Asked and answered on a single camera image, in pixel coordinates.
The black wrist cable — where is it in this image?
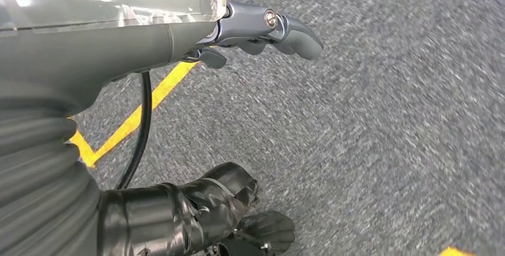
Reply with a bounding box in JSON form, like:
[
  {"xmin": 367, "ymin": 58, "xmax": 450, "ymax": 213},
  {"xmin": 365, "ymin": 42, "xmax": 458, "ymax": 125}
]
[{"xmin": 115, "ymin": 71, "xmax": 154, "ymax": 191}]

